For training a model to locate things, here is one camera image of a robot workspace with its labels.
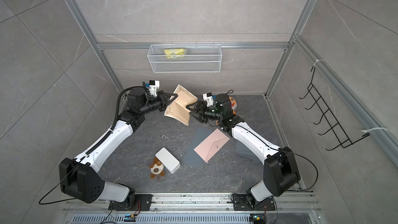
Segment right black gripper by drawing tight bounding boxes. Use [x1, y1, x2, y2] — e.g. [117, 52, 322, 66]
[187, 102, 224, 124]

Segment grey envelope front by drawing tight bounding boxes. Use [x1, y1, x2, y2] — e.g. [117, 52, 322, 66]
[236, 141, 260, 161]

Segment grey envelope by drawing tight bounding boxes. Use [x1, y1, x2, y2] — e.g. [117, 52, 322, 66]
[181, 127, 215, 169]
[236, 141, 260, 161]

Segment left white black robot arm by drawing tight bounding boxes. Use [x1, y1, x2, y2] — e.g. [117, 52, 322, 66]
[59, 84, 178, 210]

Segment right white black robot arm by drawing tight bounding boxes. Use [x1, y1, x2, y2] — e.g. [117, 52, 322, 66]
[186, 93, 301, 207]

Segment grey envelope under pink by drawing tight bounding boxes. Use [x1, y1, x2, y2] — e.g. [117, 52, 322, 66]
[181, 127, 215, 169]

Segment orange shark plush toy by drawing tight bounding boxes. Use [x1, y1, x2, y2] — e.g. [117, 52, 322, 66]
[229, 97, 237, 111]

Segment yellow packet in basket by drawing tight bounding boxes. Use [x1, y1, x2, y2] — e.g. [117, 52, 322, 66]
[163, 48, 188, 59]

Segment white rectangular box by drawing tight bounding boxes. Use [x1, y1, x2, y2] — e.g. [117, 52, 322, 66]
[155, 147, 180, 174]

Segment brown white dog plush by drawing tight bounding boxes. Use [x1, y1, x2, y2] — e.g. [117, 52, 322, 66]
[150, 157, 165, 178]

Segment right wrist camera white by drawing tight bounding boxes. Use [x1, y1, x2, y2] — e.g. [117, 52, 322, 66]
[203, 92, 214, 107]

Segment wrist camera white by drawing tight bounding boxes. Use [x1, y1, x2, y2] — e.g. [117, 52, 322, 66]
[203, 92, 214, 107]
[143, 80, 160, 97]

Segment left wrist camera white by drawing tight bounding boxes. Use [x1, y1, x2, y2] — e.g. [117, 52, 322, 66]
[143, 80, 160, 97]

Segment white wire mesh basket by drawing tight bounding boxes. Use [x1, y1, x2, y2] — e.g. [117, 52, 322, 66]
[147, 44, 222, 73]

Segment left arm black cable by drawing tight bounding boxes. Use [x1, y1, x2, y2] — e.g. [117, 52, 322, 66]
[38, 86, 147, 206]

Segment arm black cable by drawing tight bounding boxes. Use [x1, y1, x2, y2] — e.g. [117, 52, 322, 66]
[38, 86, 147, 206]
[225, 89, 319, 192]

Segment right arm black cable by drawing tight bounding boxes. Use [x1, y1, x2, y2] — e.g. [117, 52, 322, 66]
[225, 89, 319, 192]

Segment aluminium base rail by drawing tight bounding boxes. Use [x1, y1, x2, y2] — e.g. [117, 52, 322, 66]
[55, 192, 326, 224]

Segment black wire hook rack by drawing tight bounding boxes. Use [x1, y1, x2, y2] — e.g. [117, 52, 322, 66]
[299, 67, 370, 151]

